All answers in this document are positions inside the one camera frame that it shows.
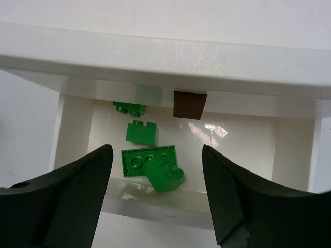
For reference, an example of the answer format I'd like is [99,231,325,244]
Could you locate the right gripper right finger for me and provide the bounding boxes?
[202,145,330,247]

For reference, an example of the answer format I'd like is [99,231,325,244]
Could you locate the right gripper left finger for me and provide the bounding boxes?
[1,144,113,247]

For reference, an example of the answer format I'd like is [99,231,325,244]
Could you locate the white drawer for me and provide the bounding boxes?
[52,95,321,230]

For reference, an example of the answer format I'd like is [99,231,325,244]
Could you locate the green square lego brick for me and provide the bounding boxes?
[144,157,185,193]

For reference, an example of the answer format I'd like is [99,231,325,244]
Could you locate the green lego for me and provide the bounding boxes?
[121,145,177,177]

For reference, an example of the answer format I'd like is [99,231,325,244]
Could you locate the brown top drawer tab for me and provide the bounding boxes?
[173,91,207,120]

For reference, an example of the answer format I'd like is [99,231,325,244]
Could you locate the white three-drawer cabinet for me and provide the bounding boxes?
[1,1,330,119]

